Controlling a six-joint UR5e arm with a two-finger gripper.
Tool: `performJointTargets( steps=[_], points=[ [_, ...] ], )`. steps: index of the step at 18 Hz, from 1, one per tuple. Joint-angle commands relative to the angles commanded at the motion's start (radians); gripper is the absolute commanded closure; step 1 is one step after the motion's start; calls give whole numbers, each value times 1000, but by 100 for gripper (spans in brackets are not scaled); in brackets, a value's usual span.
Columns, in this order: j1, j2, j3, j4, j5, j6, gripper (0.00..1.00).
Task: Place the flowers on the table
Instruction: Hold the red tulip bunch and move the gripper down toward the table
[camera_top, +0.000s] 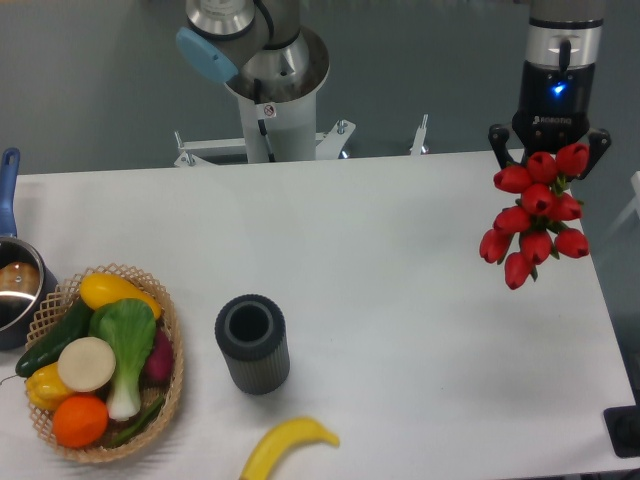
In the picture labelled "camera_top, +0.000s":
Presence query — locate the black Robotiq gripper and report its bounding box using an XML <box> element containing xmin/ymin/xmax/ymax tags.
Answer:
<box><xmin>488</xmin><ymin>61</ymin><xmax>611</xmax><ymax>180</ymax></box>

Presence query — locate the red tulip bouquet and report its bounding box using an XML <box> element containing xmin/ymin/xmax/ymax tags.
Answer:
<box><xmin>479</xmin><ymin>143</ymin><xmax>590</xmax><ymax>290</ymax></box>

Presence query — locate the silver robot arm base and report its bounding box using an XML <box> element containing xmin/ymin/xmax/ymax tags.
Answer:
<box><xmin>176</xmin><ymin>1</ymin><xmax>330</xmax><ymax>103</ymax></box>

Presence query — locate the black device at edge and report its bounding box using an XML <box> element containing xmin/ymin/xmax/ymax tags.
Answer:
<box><xmin>603</xmin><ymin>405</ymin><xmax>639</xmax><ymax>458</ymax></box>

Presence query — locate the dark grey ribbed vase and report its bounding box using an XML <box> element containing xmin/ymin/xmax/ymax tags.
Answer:
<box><xmin>214</xmin><ymin>294</ymin><xmax>290</xmax><ymax>395</ymax></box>

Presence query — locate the yellow banana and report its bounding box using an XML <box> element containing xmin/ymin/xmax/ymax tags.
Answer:
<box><xmin>239</xmin><ymin>416</ymin><xmax>340</xmax><ymax>479</ymax></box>

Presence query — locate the purple sweet potato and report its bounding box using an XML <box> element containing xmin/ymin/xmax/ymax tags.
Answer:
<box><xmin>143</xmin><ymin>329</ymin><xmax>174</xmax><ymax>383</ymax></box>

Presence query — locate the green bok choy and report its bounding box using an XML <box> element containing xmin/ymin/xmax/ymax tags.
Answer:
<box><xmin>89</xmin><ymin>299</ymin><xmax>156</xmax><ymax>422</ymax></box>

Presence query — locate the yellow squash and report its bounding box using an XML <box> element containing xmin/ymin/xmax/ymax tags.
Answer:
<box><xmin>79</xmin><ymin>273</ymin><xmax>162</xmax><ymax>320</ymax></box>

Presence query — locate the green bean pod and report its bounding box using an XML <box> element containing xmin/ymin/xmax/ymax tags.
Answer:
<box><xmin>107</xmin><ymin>396</ymin><xmax>165</xmax><ymax>449</ymax></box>

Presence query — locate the green cucumber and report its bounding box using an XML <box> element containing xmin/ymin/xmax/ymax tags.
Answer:
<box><xmin>15</xmin><ymin>299</ymin><xmax>93</xmax><ymax>378</ymax></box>

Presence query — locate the woven wicker basket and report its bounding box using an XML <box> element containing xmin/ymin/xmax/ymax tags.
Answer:
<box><xmin>26</xmin><ymin>263</ymin><xmax>184</xmax><ymax>463</ymax></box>

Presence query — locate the beige round slice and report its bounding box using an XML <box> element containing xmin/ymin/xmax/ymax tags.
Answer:
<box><xmin>57</xmin><ymin>337</ymin><xmax>116</xmax><ymax>393</ymax></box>

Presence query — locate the orange fruit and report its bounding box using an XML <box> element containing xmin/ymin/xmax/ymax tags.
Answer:
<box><xmin>52</xmin><ymin>394</ymin><xmax>109</xmax><ymax>448</ymax></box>

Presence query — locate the yellow bell pepper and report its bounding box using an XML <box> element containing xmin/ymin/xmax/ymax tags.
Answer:
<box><xmin>25</xmin><ymin>362</ymin><xmax>75</xmax><ymax>411</ymax></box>

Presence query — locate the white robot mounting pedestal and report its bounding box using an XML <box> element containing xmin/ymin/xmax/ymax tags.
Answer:
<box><xmin>173</xmin><ymin>92</ymin><xmax>431</xmax><ymax>168</ymax></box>

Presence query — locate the blue handled saucepan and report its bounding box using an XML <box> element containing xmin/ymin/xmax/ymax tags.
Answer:
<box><xmin>1</xmin><ymin>147</ymin><xmax>57</xmax><ymax>351</ymax></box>

